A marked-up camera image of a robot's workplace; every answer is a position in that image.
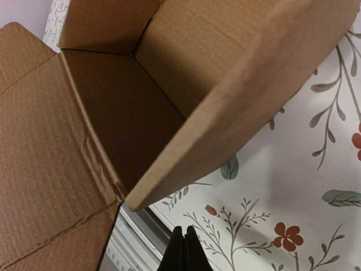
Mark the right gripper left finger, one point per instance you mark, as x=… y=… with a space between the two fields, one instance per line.
x=173 y=258

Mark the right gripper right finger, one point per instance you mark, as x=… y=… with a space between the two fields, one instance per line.
x=195 y=258

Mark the aluminium front rail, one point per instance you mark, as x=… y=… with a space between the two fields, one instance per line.
x=138 y=241

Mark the floral patterned table mat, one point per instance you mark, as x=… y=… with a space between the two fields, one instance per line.
x=290 y=198

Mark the brown cardboard box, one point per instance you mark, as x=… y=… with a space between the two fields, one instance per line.
x=85 y=128

